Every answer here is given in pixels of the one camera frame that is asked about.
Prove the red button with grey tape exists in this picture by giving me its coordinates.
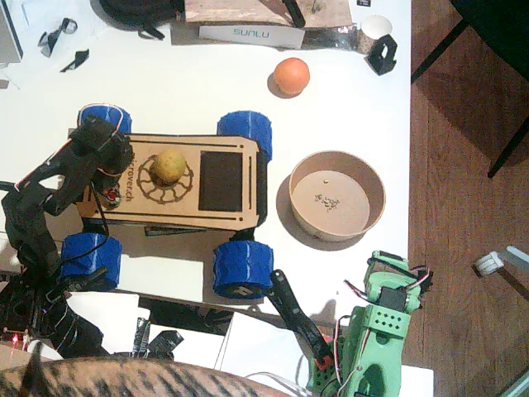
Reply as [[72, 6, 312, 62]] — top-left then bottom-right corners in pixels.
[[102, 186, 123, 207]]

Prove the yellow-green fruit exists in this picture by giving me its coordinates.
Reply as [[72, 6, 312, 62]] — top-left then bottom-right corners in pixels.
[[148, 148, 186, 186]]

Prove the wooden rover chassis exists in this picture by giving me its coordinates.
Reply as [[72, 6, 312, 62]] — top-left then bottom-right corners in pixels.
[[76, 132, 269, 233]]

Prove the white base board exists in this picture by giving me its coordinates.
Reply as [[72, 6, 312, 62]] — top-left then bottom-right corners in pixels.
[[398, 363, 435, 397]]

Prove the black patterned mat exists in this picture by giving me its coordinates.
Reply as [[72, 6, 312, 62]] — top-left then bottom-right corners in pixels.
[[138, 295, 265, 336]]

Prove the black curved plastic part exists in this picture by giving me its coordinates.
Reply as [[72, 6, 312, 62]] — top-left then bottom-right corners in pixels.
[[60, 48, 90, 74]]

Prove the black rover display panel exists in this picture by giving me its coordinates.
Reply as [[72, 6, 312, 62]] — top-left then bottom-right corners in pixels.
[[199, 151, 244, 212]]

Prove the brown paper bowl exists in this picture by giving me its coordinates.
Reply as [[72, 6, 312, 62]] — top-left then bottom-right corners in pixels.
[[288, 151, 388, 243]]

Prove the black foil packet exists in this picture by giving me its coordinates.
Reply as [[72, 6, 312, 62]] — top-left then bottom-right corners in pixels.
[[131, 316, 152, 359], [148, 330, 185, 360]]

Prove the white paper sheet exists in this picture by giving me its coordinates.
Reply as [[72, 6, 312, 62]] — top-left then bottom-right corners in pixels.
[[65, 291, 141, 356]]

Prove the tabby cat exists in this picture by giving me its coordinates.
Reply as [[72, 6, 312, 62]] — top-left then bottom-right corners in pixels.
[[0, 342, 290, 397]]

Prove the white SUNLU box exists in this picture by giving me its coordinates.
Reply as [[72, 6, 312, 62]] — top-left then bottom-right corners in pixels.
[[198, 23, 307, 50]]

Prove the brown wooden board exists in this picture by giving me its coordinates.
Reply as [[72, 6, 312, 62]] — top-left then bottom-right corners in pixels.
[[183, 0, 353, 30]]

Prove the orange fruit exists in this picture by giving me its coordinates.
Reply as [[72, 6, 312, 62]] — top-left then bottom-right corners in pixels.
[[272, 57, 311, 98]]

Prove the white caster wheel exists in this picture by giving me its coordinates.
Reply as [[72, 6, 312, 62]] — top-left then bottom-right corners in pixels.
[[473, 251, 506, 277]]

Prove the grey furniture leg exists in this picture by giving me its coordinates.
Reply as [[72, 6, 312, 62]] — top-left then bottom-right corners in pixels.
[[498, 245, 529, 297]]

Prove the black bar on board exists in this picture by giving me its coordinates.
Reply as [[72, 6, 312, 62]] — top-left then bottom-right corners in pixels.
[[283, 0, 307, 29]]

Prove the paper cup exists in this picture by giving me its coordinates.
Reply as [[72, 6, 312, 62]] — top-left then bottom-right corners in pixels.
[[355, 14, 393, 55]]

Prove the black chair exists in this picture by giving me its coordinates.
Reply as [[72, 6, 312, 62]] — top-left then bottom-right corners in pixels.
[[411, 0, 529, 179]]

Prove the black plastic part with ring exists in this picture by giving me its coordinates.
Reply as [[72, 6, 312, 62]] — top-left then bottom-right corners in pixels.
[[38, 17, 79, 57]]

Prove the black printed bracket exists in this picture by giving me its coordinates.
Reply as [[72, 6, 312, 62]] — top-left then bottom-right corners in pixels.
[[365, 35, 399, 76]]

